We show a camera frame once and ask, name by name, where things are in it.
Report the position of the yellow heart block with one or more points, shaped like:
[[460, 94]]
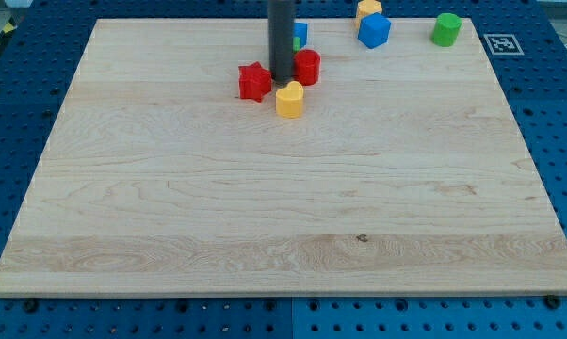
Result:
[[289, 100]]

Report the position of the red star block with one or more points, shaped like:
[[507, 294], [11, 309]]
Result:
[[254, 82]]

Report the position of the red cylinder block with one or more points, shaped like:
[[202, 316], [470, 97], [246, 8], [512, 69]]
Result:
[[307, 66]]

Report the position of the wooden board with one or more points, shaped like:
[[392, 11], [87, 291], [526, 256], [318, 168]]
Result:
[[405, 175]]

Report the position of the small green block behind rod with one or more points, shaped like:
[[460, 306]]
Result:
[[296, 44]]

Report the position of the small blue block behind rod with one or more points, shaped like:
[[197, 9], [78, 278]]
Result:
[[301, 30]]

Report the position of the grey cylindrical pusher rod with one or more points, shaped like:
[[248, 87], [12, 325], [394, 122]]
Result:
[[281, 19]]

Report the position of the blue cube block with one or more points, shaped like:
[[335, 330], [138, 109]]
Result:
[[374, 30]]

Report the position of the yellow hexagon block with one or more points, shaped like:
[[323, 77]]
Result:
[[365, 8]]

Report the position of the green cylinder block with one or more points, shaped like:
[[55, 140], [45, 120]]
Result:
[[446, 29]]

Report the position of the white fiducial marker tag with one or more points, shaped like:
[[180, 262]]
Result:
[[502, 44]]

